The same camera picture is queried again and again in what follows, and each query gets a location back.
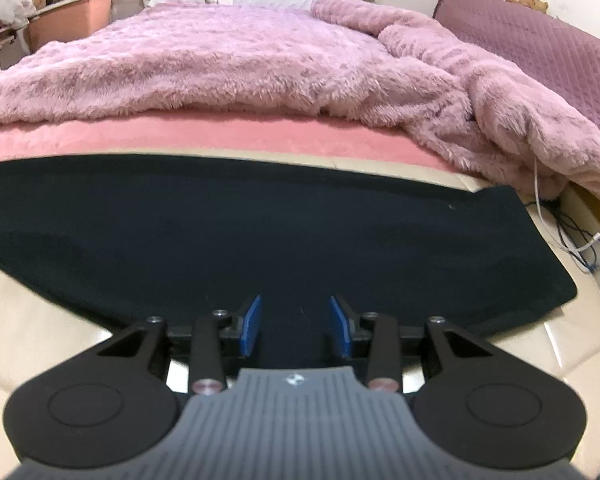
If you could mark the pink bed sheet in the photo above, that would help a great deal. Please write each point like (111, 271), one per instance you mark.
(180, 135)

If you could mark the black pants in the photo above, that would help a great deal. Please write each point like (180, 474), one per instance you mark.
(230, 235)

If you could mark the purple quilted pillow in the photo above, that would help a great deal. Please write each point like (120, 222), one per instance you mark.
(530, 45)

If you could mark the pink storage box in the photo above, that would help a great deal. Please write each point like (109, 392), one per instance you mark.
(70, 22)

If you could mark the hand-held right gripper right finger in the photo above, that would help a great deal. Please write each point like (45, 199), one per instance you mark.
(341, 327)

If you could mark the grey white cloth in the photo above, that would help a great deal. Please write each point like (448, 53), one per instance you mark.
(5, 10)

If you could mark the tan plush toy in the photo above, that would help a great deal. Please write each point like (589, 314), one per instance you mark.
(527, 0)

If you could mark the cream leather bench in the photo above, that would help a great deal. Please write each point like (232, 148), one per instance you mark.
(30, 320)

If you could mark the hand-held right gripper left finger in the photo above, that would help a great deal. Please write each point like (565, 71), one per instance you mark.
(250, 327)

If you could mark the pink fluffy blanket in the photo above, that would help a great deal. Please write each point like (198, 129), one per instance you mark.
(230, 60)

